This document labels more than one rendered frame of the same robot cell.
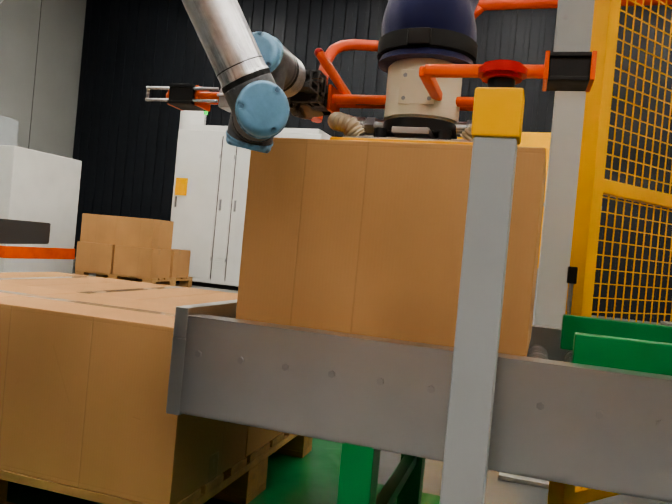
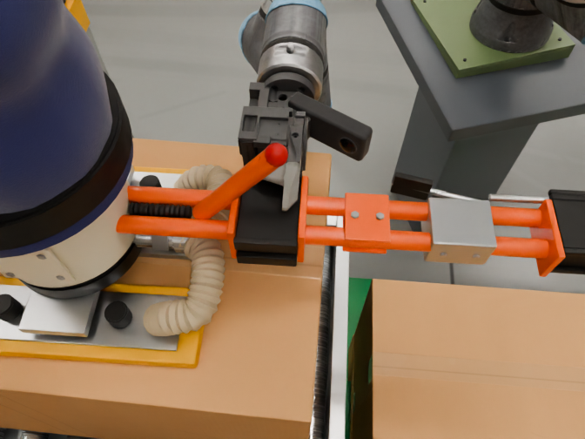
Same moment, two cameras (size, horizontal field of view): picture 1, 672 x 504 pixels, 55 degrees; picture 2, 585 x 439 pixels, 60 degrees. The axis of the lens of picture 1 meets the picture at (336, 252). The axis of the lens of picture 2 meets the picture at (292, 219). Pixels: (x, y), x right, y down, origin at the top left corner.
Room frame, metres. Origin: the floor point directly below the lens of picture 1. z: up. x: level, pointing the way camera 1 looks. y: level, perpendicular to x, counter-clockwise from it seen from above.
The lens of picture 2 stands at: (1.86, 0.03, 1.60)
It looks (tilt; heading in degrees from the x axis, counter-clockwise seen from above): 59 degrees down; 168
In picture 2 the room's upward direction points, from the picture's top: straight up
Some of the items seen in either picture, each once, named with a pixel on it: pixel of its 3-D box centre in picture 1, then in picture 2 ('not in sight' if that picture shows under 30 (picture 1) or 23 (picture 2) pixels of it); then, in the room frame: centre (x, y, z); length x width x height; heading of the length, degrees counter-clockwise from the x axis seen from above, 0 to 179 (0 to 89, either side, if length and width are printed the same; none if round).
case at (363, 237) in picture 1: (400, 244); (144, 302); (1.48, -0.14, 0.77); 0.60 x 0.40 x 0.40; 72
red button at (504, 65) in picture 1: (501, 79); not in sight; (0.95, -0.22, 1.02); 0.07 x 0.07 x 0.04
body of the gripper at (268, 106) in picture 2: (299, 85); (279, 125); (1.42, 0.11, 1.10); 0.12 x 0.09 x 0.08; 163
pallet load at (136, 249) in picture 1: (137, 251); not in sight; (8.95, 2.74, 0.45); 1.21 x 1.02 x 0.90; 72
